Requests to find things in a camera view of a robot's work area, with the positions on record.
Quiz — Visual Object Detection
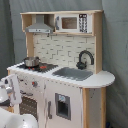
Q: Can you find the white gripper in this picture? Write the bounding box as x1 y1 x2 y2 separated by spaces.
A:
0 74 22 106

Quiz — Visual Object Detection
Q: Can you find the white toy oven door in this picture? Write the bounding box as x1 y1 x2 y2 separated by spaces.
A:
19 91 45 128

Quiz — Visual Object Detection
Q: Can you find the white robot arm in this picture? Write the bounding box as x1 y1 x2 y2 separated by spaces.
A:
0 74 38 128

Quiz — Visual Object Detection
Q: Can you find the white wooden toy kitchen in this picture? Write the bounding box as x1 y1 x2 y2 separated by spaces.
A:
8 10 115 128

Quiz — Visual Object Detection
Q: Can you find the red right stove knob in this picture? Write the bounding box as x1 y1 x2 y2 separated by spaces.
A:
32 81 38 87

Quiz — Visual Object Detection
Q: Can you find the small metal pot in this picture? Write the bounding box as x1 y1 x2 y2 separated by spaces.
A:
23 57 40 67

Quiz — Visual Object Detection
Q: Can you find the black toy stovetop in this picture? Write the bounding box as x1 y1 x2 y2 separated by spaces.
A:
20 63 56 72

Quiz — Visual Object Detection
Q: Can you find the white cupboard door with dispenser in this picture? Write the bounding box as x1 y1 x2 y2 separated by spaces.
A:
46 80 82 128

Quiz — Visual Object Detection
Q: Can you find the grey toy range hood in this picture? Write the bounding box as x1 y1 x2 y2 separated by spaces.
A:
25 14 54 34

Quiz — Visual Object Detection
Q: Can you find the grey toy sink basin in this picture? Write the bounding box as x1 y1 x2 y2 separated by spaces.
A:
53 67 92 81

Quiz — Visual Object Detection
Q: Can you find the black toy faucet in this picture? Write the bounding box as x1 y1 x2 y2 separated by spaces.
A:
76 50 94 70

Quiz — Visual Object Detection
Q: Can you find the white toy microwave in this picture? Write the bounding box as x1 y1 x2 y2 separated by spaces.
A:
55 14 92 33

